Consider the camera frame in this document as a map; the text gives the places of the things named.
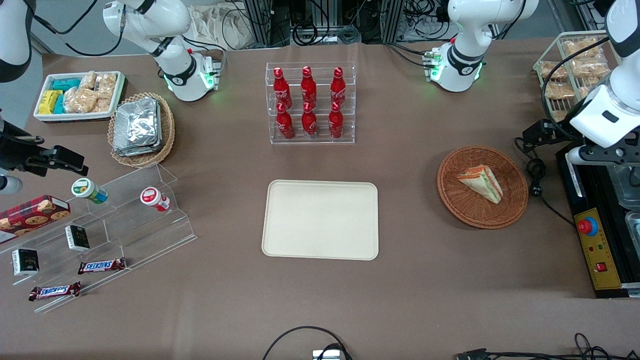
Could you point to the clear plastic container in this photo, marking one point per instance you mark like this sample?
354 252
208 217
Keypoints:
625 187
634 227

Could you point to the Snickers bar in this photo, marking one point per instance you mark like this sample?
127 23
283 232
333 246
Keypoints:
101 265
54 291

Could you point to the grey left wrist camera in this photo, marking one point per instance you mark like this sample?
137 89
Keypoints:
600 156

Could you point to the white rectangular bin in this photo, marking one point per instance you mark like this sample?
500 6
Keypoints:
75 117

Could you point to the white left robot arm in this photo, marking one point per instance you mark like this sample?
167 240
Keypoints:
465 30

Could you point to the triangle sandwich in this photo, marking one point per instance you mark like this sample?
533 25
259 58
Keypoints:
482 182

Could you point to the clear acrylic stepped shelf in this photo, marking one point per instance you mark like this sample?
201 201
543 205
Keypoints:
140 235

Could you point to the yellow snack pack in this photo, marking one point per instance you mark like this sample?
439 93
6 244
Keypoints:
49 102

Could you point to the clear rice cracker bag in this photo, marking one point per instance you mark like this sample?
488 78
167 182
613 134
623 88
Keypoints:
80 101
107 84
88 80
103 105

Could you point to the brown round wicker basket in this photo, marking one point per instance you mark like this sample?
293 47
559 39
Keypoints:
465 205

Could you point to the aluminium equipment frame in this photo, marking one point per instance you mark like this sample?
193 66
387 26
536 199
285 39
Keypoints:
265 20

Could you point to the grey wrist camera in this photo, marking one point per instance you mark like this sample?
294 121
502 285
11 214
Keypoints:
600 156
11 184

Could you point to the teal snack pack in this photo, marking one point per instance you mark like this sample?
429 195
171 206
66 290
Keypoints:
66 84
59 104

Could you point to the red cola bottle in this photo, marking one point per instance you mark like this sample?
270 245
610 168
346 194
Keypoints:
338 88
308 87
285 125
281 89
335 123
309 124

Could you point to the small black box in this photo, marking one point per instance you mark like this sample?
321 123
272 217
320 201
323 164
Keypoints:
77 238
25 262

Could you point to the green lidded jar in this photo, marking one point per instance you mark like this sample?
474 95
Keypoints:
86 189

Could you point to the red emergency stop button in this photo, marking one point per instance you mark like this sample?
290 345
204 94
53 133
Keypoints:
587 226

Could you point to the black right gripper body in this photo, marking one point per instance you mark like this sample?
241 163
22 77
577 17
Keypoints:
15 154

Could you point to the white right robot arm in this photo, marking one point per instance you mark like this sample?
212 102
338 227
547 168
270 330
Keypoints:
150 20

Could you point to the white cloth bags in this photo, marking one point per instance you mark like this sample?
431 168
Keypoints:
220 25

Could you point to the red tartan cookie box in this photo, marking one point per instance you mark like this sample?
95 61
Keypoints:
30 215

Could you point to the black machine yellow panel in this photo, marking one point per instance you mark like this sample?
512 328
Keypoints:
602 250

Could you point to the clear pastry bag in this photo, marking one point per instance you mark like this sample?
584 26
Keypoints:
587 68
559 90
561 116
592 86
580 47
552 70

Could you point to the small silver device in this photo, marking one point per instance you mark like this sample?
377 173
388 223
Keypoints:
327 355

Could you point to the red lidded jar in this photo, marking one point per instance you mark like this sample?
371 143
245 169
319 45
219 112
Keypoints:
151 196

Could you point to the silver foil pouch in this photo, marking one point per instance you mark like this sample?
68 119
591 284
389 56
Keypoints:
136 125

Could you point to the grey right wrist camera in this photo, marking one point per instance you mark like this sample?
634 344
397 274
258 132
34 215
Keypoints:
11 184

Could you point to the clear acrylic bottle rack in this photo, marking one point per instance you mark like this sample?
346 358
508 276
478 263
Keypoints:
320 67

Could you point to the cream plastic tray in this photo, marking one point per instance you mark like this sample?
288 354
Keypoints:
320 220

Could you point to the light oval wicker basket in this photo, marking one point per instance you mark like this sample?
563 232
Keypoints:
167 125

